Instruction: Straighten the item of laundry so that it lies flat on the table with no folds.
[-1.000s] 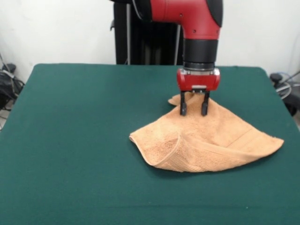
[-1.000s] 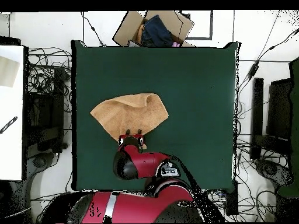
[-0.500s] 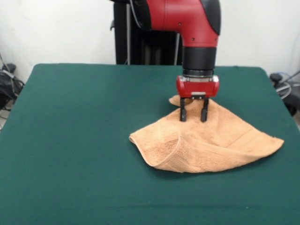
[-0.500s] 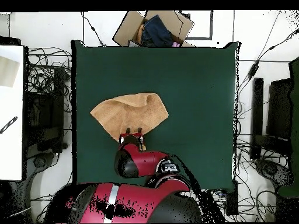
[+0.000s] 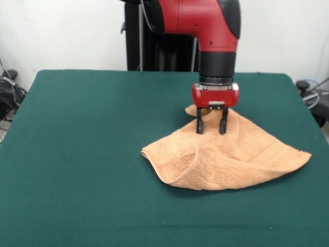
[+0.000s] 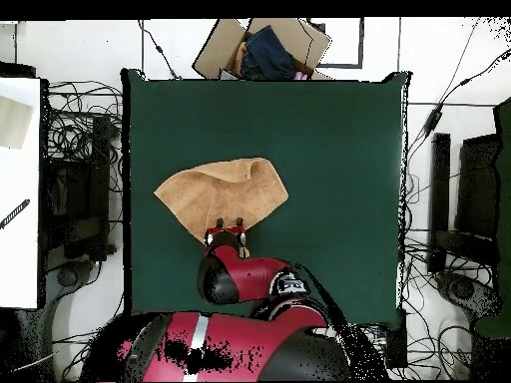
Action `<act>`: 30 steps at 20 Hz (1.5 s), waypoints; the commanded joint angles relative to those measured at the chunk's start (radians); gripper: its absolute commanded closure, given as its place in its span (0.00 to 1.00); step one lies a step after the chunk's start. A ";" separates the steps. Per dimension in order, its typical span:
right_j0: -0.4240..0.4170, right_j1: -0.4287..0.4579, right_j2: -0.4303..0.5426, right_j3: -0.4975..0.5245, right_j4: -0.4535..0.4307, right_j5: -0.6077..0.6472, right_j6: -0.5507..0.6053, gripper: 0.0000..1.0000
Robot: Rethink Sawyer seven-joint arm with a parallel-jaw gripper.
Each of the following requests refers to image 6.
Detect tan terry towel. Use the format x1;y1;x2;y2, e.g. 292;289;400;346
153;157;289;258

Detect orange cloth item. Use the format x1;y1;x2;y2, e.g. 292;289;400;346
233;41;248;76

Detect dark green table cloth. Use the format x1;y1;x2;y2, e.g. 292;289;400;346
120;68;412;328

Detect black metal stand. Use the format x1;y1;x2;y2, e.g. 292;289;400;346
39;114;114;262

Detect dark blue jeans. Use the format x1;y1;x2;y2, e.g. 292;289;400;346
240;24;296;81

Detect brown cardboard box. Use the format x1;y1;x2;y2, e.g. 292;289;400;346
192;17;332;81

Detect white desk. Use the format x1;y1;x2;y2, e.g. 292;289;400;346
0;76;42;310

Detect beige cardboard piece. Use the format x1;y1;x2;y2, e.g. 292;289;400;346
0;95;34;151

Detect dark green fabric sheet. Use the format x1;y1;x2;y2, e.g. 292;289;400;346
474;97;511;340

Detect black cable with inline plug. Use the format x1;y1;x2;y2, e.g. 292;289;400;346
137;19;183;81

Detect black ribbed strap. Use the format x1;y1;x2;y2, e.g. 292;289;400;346
0;197;32;231

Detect black cable with adapter block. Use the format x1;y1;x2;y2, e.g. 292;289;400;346
404;47;511;169

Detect black metal frame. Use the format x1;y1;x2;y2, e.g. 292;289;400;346
426;132;502;274

